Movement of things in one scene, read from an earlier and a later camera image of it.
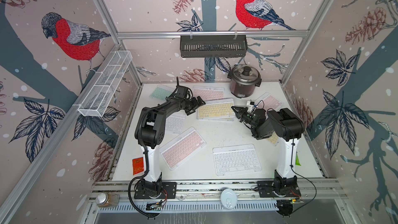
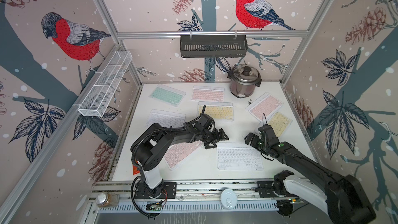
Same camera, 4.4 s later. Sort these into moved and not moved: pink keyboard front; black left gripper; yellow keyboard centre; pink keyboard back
Moved: black left gripper
Not moved: pink keyboard front; pink keyboard back; yellow keyboard centre
